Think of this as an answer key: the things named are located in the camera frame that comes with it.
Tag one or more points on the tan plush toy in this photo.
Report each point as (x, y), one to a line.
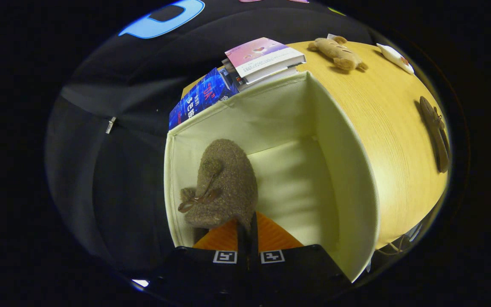
(337, 52)

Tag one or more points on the brown fuzzy shoe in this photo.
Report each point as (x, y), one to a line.
(435, 132)
(228, 183)

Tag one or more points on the silver metal clip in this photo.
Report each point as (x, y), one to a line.
(110, 125)

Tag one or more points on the lit display screen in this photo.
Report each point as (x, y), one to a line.
(140, 282)

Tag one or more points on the pink cover book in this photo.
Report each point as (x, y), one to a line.
(262, 55)

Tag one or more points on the white book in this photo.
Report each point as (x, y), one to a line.
(271, 74)

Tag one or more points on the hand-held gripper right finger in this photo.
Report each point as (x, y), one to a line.
(254, 243)

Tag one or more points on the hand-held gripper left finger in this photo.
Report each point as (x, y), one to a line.
(241, 243)

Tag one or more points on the white plush toy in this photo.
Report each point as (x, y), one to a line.
(394, 56)

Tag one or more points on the dark blue book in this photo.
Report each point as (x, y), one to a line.
(205, 98)

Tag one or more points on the cream fabric storage box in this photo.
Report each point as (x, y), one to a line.
(296, 179)

